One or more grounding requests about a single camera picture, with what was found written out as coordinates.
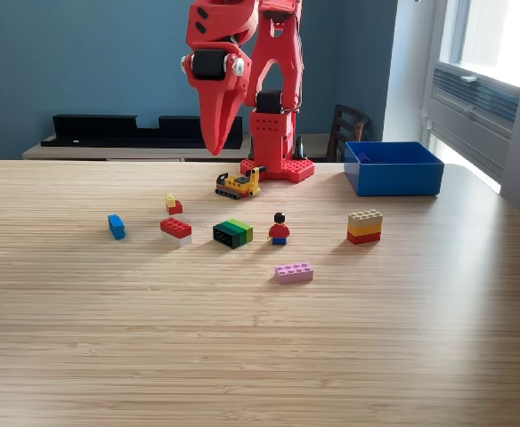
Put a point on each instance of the yellow toy digger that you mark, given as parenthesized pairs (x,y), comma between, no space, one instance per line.
(235,184)

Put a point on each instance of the blue plastic bin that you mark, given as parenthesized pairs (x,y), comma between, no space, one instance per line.
(393,178)

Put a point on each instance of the small red yellow brick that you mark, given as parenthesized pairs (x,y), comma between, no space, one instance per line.
(174,207)

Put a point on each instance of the pale wooden sideboard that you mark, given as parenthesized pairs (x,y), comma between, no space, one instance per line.
(108,153)

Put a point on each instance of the dark wooden chair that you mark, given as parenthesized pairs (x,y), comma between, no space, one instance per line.
(346,129)

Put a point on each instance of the red and white brick stack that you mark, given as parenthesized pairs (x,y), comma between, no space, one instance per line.
(176,227)

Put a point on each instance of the green brick stack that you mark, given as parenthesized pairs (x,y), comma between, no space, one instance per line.
(233,233)

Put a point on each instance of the toy figure red shirt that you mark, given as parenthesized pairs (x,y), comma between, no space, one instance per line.
(279,231)

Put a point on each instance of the blue brick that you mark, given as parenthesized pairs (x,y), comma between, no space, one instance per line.
(116,227)

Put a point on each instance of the tan orange red brick stack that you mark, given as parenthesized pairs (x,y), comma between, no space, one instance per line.
(364,227)

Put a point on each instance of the window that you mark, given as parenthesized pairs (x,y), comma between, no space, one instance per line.
(491,35)

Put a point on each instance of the grey wall heater unit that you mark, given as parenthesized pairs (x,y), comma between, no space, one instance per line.
(469,115)

